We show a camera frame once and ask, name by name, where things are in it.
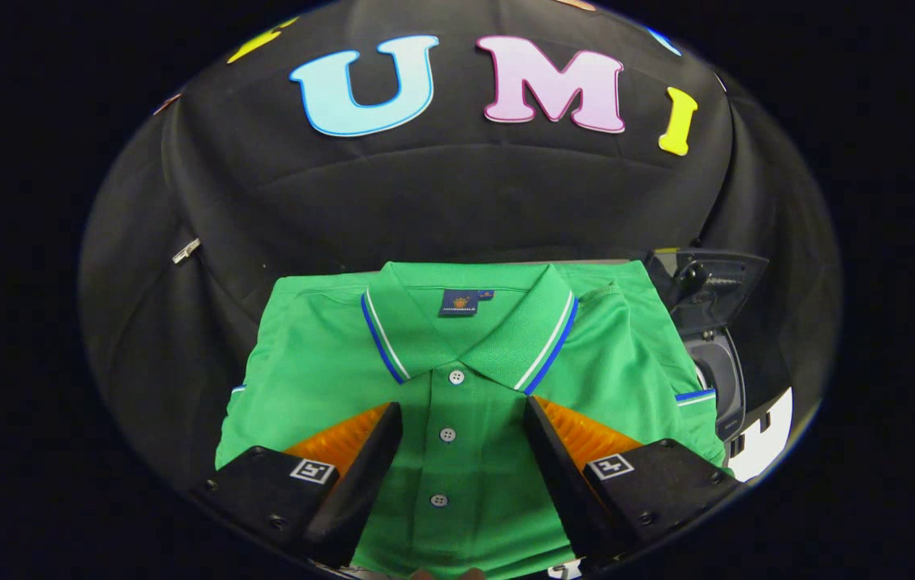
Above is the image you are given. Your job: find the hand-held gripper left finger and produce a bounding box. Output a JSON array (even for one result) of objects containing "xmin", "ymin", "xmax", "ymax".
[{"xmin": 190, "ymin": 401, "xmax": 404, "ymax": 569}]

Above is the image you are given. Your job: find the black backdrop cloth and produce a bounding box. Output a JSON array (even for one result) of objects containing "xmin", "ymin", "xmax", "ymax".
[{"xmin": 79, "ymin": 0, "xmax": 841, "ymax": 492}]

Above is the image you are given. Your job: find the green polo shirt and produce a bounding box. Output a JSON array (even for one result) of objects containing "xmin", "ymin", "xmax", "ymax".
[{"xmin": 214, "ymin": 259, "xmax": 726, "ymax": 580}]

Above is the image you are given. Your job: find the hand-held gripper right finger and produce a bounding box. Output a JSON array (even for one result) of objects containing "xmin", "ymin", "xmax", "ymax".
[{"xmin": 524, "ymin": 395, "xmax": 748, "ymax": 569}]

